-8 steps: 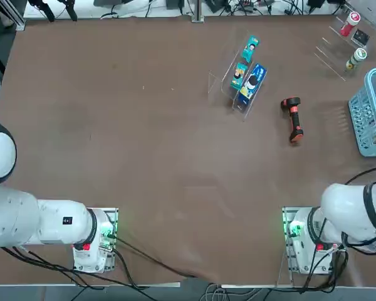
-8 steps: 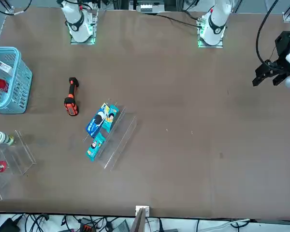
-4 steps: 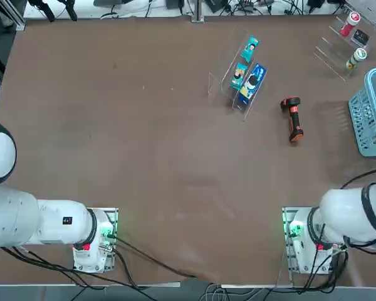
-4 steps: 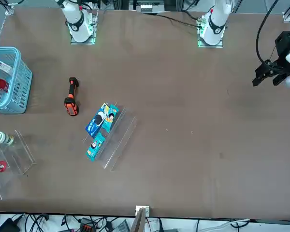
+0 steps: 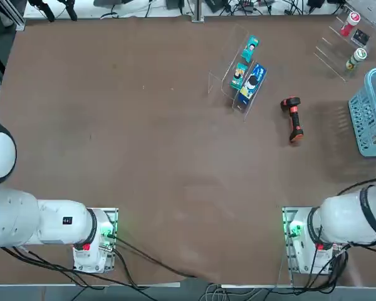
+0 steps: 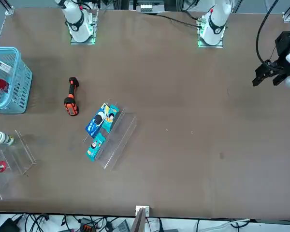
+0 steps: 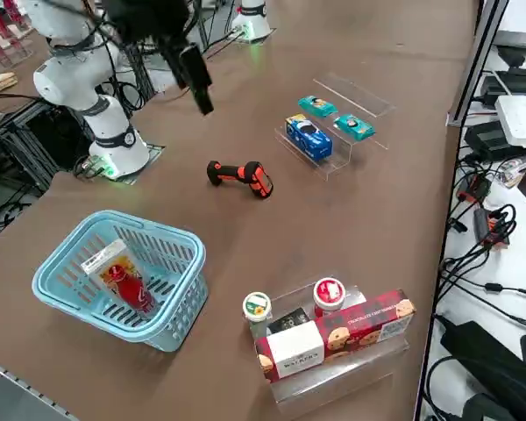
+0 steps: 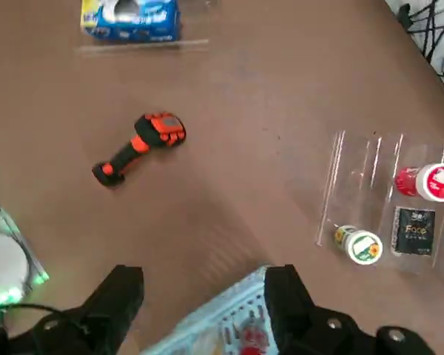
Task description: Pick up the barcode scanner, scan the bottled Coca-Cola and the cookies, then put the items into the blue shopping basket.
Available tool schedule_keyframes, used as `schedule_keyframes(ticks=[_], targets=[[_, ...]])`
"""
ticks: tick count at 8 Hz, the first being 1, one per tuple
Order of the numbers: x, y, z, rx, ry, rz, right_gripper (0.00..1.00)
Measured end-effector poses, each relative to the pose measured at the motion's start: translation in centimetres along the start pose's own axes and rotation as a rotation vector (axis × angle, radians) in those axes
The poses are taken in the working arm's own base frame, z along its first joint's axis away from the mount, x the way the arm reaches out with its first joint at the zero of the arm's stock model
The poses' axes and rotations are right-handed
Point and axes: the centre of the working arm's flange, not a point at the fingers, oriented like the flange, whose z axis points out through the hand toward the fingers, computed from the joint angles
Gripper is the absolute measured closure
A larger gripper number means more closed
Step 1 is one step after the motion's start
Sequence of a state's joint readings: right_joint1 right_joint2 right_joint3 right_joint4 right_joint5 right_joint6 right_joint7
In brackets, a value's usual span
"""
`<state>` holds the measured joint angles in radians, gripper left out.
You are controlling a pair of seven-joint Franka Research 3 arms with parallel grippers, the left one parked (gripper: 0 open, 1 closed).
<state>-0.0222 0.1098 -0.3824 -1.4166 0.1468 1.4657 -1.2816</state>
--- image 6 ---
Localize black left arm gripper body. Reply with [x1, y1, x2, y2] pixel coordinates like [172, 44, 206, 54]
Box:
[264, 57, 290, 76]

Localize orange black barcode scanner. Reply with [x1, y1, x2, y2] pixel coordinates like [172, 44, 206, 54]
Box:
[63, 77, 81, 117]

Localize red Coca-Cola bottle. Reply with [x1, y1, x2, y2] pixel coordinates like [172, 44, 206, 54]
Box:
[0, 74, 10, 94]

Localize light blue shopping basket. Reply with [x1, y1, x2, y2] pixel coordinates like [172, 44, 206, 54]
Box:
[0, 47, 33, 114]

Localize grey power strip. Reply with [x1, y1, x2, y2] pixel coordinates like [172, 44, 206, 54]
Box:
[139, 3, 158, 14]

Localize clear acrylic stepped shelf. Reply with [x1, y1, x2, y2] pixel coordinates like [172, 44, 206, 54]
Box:
[0, 130, 37, 202]
[83, 99, 138, 171]

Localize teal snack packet yellow print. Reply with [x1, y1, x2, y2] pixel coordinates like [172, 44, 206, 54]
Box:
[101, 104, 120, 133]

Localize blue Oreo cookie box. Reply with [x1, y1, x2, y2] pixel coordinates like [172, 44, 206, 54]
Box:
[85, 103, 111, 139]

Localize teal snack packet red-dressed girl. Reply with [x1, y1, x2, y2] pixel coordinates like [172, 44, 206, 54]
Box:
[87, 132, 106, 162]

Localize grey hub orange ports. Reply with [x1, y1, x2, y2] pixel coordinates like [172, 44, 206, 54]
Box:
[79, 217, 98, 232]

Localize white cup green lid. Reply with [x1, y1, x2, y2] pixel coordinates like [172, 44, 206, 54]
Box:
[0, 131, 16, 146]

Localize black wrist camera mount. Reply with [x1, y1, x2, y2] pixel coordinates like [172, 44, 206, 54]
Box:
[275, 30, 290, 58]

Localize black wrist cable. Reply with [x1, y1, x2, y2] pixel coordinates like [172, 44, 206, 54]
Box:
[256, 0, 280, 65]

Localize white cable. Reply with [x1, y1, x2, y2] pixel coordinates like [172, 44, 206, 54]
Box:
[200, 218, 251, 231]

